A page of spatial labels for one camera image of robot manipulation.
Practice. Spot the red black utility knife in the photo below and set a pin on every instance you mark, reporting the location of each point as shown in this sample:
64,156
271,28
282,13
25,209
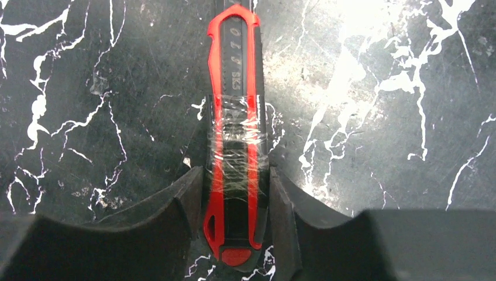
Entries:
237,168

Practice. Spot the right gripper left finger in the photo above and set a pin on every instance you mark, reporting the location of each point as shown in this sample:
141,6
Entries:
147,241

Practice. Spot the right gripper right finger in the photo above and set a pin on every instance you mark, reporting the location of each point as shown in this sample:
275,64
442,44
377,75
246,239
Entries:
314,242

